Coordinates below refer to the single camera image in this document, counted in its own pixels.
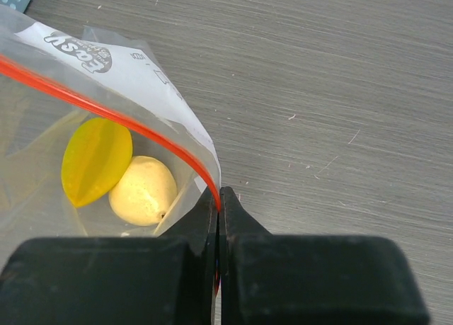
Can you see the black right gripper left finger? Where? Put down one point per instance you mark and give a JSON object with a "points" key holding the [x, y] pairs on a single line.
{"points": [[169, 279]]}

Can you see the clear zip bag orange zipper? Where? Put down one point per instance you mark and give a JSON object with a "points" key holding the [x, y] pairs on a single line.
{"points": [[51, 83]]}

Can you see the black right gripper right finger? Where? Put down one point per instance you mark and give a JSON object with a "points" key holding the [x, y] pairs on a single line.
{"points": [[311, 279]]}

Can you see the yellow star fruit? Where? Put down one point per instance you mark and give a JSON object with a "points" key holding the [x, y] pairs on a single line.
{"points": [[95, 159]]}

